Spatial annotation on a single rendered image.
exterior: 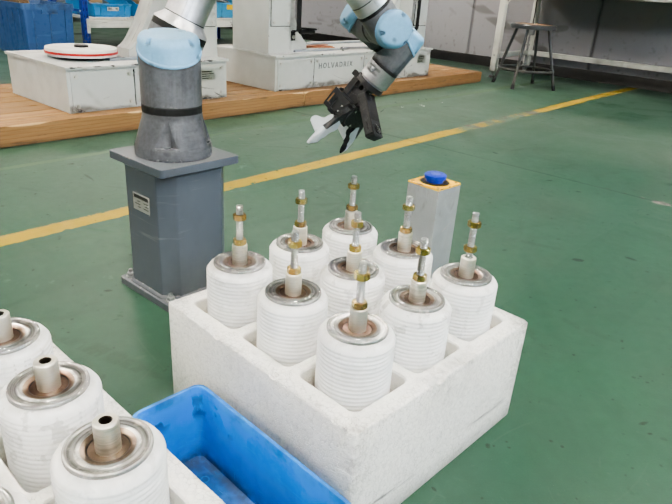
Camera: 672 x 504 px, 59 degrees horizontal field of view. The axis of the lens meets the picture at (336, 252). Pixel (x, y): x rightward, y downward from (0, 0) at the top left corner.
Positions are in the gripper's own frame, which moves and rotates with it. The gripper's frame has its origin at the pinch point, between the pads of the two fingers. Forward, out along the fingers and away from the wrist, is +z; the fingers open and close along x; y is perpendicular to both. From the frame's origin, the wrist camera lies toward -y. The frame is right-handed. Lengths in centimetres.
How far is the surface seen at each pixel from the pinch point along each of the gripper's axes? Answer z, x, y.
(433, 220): -15, 26, -42
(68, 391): 6, 90, -50
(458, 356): -11, 48, -66
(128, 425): 1, 90, -57
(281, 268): 1, 52, -39
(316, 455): 4, 66, -66
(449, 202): -19, 23, -41
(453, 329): -11, 43, -62
